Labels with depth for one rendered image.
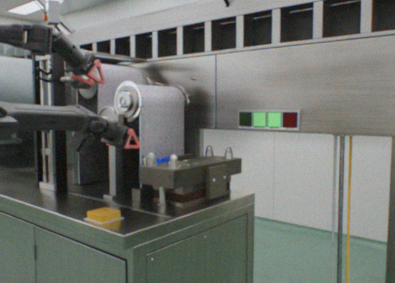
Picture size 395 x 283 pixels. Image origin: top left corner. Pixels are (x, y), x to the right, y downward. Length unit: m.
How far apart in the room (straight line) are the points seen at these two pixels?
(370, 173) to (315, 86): 2.45
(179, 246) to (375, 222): 2.79
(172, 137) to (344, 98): 0.64
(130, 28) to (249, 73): 0.71
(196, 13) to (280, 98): 0.52
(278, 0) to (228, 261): 0.94
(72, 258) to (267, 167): 3.06
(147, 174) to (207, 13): 0.71
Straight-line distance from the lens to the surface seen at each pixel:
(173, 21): 1.72
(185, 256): 1.22
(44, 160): 1.64
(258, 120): 1.41
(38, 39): 1.19
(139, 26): 1.87
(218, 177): 1.35
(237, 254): 1.47
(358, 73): 1.29
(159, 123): 1.41
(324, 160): 3.82
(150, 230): 1.07
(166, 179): 1.22
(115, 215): 1.14
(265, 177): 4.12
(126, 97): 1.36
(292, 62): 1.37
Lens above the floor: 1.22
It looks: 5 degrees down
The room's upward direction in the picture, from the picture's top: straight up
